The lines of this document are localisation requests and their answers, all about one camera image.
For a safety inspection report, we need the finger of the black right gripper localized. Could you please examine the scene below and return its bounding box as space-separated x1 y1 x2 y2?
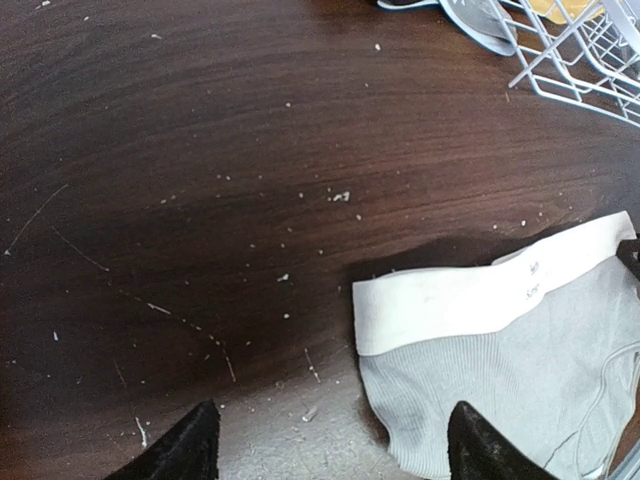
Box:
616 238 640 280

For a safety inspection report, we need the yellow scalloped plate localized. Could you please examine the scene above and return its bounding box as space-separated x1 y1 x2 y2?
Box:
521 0 605 25

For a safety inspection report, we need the white wire dish rack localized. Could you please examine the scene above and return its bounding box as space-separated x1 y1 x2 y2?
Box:
502 1 639 127

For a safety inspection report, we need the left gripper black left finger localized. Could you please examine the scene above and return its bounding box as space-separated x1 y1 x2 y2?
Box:
105 399 220 480

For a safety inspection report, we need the grey underwear white waistband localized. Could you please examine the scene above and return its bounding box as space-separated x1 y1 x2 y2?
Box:
352 211 639 479

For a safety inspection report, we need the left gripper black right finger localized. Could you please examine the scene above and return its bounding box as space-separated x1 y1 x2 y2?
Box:
447 401 555 480

